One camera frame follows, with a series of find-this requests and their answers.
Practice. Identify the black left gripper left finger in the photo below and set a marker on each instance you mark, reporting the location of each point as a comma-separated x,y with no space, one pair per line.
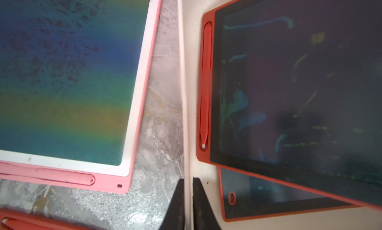
175,215

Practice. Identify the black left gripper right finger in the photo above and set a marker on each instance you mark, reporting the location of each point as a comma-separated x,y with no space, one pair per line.
204,218

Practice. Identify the red black newsmy tablet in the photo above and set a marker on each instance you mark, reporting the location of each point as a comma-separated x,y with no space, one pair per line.
296,94
14,220

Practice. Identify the red black Newsmy tablet top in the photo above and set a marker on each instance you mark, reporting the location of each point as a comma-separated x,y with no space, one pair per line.
14,220

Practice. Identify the pink writing tablet rainbow screen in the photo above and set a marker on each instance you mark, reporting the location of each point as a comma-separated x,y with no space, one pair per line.
74,77

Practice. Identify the white plastic storage box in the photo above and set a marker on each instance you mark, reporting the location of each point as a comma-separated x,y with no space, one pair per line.
190,14

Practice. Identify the pink stylus pen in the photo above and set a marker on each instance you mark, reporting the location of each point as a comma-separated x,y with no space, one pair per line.
48,174

